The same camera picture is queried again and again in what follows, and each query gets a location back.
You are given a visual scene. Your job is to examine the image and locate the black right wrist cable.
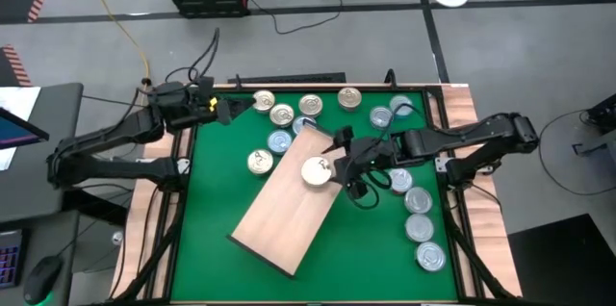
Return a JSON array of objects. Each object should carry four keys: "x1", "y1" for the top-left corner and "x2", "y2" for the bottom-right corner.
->
[{"x1": 345, "y1": 101, "x2": 426, "y2": 211}]

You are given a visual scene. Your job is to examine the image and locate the dark grey desk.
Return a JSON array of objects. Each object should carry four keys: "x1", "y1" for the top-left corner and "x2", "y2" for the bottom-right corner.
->
[{"x1": 0, "y1": 82, "x2": 85, "y2": 225}]

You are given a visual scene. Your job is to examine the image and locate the tilted monitor screen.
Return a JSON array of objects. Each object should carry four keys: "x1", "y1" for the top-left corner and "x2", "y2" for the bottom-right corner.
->
[{"x1": 0, "y1": 106, "x2": 51, "y2": 152}]

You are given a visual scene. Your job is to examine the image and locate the black table frame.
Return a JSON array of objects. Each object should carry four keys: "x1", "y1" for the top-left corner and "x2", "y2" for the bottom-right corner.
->
[{"x1": 163, "y1": 82, "x2": 467, "y2": 305}]

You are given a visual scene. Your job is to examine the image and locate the wooden shelf riser black legs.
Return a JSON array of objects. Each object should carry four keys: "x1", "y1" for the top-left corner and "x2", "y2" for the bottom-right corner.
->
[{"x1": 225, "y1": 121, "x2": 361, "y2": 280}]

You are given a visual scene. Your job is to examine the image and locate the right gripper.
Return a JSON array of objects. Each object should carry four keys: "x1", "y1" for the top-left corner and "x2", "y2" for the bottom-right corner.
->
[{"x1": 321, "y1": 125, "x2": 401, "y2": 188}]

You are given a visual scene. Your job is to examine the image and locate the dark keyboard desk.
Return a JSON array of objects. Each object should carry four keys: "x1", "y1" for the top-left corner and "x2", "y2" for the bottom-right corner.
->
[{"x1": 0, "y1": 209, "x2": 82, "y2": 306}]

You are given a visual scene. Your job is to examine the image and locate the black frame strut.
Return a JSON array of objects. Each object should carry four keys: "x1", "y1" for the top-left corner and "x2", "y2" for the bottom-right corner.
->
[
  {"x1": 109, "y1": 190, "x2": 190, "y2": 303},
  {"x1": 441, "y1": 190, "x2": 512, "y2": 300}
]

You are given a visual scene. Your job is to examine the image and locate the black looping floor cable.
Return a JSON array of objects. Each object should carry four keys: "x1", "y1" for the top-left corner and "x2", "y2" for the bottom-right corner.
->
[{"x1": 530, "y1": 108, "x2": 616, "y2": 197}]

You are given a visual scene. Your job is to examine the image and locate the yellow hanging cable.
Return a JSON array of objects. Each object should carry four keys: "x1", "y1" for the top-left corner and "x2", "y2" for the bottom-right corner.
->
[{"x1": 70, "y1": 0, "x2": 153, "y2": 90}]

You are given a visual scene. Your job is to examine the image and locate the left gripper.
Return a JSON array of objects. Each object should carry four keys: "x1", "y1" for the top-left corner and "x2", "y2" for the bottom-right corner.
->
[{"x1": 168, "y1": 93, "x2": 257, "y2": 130}]

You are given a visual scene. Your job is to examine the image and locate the silver-lid can red label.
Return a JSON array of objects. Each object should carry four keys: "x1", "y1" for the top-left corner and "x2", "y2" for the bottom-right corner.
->
[
  {"x1": 404, "y1": 213, "x2": 435, "y2": 243},
  {"x1": 415, "y1": 241, "x2": 448, "y2": 273},
  {"x1": 403, "y1": 186, "x2": 434, "y2": 216},
  {"x1": 387, "y1": 167, "x2": 414, "y2": 196}
]

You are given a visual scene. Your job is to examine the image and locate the black power strip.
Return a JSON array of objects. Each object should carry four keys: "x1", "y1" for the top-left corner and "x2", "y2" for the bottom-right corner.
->
[{"x1": 226, "y1": 71, "x2": 347, "y2": 86}]

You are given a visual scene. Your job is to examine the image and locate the green table mat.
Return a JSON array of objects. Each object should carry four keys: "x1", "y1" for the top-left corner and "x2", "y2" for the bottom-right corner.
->
[{"x1": 170, "y1": 89, "x2": 459, "y2": 303}]

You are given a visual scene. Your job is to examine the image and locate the black equipment stand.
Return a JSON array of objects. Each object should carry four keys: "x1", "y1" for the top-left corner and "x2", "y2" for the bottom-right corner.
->
[{"x1": 572, "y1": 92, "x2": 616, "y2": 158}]

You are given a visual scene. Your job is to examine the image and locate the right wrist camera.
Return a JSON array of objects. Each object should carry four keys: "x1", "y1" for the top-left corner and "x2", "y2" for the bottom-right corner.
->
[{"x1": 346, "y1": 179, "x2": 370, "y2": 200}]

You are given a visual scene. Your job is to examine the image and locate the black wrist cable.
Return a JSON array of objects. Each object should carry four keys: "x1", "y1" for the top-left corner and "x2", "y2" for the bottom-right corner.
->
[
  {"x1": 189, "y1": 26, "x2": 221, "y2": 84},
  {"x1": 345, "y1": 101, "x2": 426, "y2": 211}
]

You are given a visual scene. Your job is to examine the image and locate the black computer mouse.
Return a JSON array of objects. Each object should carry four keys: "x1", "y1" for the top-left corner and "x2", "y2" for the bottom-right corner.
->
[{"x1": 22, "y1": 253, "x2": 65, "y2": 306}]

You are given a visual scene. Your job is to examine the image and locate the white paper sheet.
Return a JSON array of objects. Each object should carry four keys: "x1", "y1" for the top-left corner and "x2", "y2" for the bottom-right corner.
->
[{"x1": 0, "y1": 85, "x2": 42, "y2": 172}]

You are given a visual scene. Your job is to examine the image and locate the small hazard-striped floor mat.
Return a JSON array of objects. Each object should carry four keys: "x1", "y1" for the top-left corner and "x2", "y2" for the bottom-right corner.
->
[{"x1": 0, "y1": 43, "x2": 33, "y2": 89}]

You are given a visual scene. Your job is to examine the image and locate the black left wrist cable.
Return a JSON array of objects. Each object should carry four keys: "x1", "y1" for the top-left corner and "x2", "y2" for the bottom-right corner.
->
[{"x1": 189, "y1": 26, "x2": 221, "y2": 84}]

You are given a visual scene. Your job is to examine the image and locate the black floor cable loop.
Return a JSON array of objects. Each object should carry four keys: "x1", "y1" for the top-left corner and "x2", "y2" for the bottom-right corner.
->
[{"x1": 165, "y1": 65, "x2": 199, "y2": 85}]

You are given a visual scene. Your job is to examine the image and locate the backlit keyboard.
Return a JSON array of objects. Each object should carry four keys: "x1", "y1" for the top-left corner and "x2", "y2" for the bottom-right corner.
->
[{"x1": 0, "y1": 228, "x2": 26, "y2": 291}]

